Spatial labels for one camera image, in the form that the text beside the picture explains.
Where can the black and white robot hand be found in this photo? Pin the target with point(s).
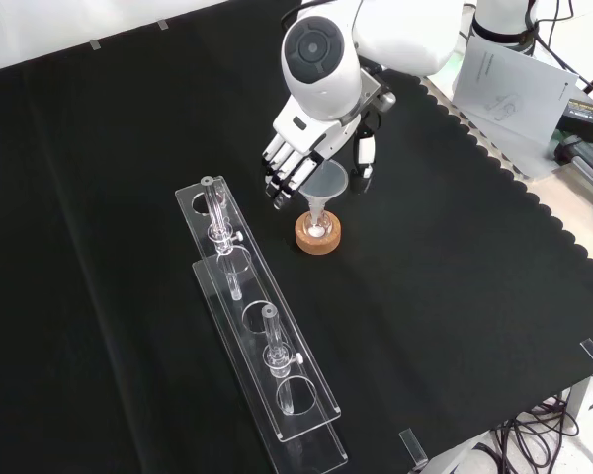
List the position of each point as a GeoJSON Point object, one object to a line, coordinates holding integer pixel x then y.
{"type": "Point", "coordinates": [301, 131]}

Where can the clear plastic funnel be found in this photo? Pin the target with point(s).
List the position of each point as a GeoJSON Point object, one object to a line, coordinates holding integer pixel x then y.
{"type": "Point", "coordinates": [326, 180]}

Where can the small glass round-bottom flask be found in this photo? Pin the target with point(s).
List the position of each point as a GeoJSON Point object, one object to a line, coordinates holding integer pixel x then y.
{"type": "Point", "coordinates": [318, 228]}

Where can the clear acrylic funnel stand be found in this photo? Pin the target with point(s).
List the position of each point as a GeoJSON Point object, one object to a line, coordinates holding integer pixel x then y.
{"type": "Point", "coordinates": [272, 345]}

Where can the black bench cloth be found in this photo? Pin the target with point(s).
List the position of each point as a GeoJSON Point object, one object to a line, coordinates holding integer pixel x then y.
{"type": "Point", "coordinates": [425, 257]}

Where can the white printed board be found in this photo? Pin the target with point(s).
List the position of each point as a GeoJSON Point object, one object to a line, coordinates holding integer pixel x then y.
{"type": "Point", "coordinates": [514, 94]}

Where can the black power adapter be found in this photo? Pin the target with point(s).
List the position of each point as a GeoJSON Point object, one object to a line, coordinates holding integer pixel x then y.
{"type": "Point", "coordinates": [590, 116]}

